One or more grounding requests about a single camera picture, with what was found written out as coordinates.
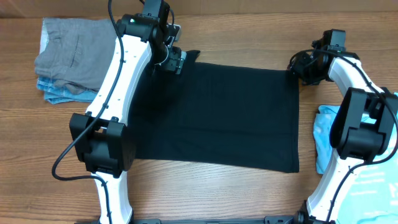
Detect black t-shirt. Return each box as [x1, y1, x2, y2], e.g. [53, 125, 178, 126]
[128, 50, 299, 173]

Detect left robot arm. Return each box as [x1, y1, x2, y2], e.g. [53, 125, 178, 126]
[69, 0, 186, 223]

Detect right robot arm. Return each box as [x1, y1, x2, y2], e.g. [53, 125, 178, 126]
[289, 29, 397, 223]

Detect folded grey shorts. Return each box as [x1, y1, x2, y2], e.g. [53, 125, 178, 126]
[34, 18, 116, 95]

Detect folded blue jeans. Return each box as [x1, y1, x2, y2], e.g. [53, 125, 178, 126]
[36, 77, 96, 105]

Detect light blue t-shirt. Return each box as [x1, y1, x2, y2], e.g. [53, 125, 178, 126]
[313, 105, 397, 224]

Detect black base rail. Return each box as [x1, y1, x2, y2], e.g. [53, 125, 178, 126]
[133, 215, 294, 224]

